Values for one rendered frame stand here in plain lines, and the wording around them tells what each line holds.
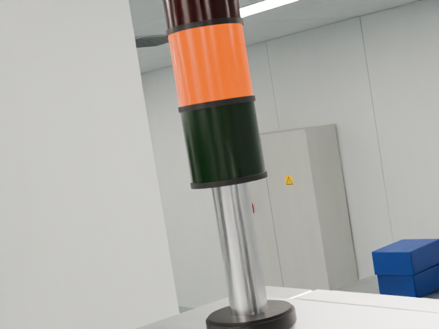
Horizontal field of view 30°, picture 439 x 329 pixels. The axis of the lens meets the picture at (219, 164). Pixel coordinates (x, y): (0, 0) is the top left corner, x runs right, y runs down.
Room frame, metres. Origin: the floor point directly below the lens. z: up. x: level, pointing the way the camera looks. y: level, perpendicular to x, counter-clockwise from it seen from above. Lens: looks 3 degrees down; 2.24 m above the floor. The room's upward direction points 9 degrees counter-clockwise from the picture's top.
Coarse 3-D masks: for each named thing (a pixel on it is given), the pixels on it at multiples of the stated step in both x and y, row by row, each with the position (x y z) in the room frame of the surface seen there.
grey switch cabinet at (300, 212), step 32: (320, 128) 7.41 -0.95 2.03; (288, 160) 7.49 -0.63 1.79; (320, 160) 7.37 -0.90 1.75; (256, 192) 7.88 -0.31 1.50; (288, 192) 7.54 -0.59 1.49; (320, 192) 7.33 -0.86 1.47; (256, 224) 7.94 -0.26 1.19; (288, 224) 7.59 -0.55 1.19; (320, 224) 7.29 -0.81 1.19; (288, 256) 7.65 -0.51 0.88; (320, 256) 7.32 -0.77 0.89; (352, 256) 7.52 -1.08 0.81; (320, 288) 7.37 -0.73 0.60
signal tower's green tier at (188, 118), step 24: (192, 120) 0.52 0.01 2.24; (216, 120) 0.51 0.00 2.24; (240, 120) 0.51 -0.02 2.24; (192, 144) 0.52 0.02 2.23; (216, 144) 0.51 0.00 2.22; (240, 144) 0.51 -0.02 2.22; (192, 168) 0.53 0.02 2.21; (216, 168) 0.51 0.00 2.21; (240, 168) 0.51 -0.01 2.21; (264, 168) 0.53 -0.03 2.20
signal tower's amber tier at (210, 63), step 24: (240, 24) 0.53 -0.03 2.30; (192, 48) 0.51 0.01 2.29; (216, 48) 0.51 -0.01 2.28; (240, 48) 0.52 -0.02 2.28; (192, 72) 0.51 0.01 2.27; (216, 72) 0.51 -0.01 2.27; (240, 72) 0.52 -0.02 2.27; (192, 96) 0.52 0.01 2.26; (216, 96) 0.51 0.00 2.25; (240, 96) 0.52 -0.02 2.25
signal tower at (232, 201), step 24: (192, 24) 0.51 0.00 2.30; (216, 24) 0.51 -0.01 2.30; (216, 192) 0.53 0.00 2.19; (240, 192) 0.52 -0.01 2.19; (216, 216) 0.53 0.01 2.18; (240, 216) 0.52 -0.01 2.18; (240, 240) 0.52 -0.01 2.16; (240, 264) 0.52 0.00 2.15; (240, 288) 0.52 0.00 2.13; (264, 288) 0.53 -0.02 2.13; (216, 312) 0.55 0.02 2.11; (240, 312) 0.52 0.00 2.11; (264, 312) 0.52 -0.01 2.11; (288, 312) 0.52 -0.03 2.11
